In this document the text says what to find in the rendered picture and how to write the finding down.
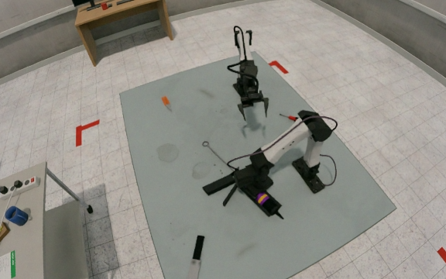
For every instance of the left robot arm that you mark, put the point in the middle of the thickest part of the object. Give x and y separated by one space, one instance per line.
307 166

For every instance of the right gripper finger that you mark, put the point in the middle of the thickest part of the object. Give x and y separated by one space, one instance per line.
266 105
241 110

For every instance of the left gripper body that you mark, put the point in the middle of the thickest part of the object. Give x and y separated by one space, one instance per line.
257 187

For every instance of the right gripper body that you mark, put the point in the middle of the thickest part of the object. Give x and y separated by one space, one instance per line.
246 98

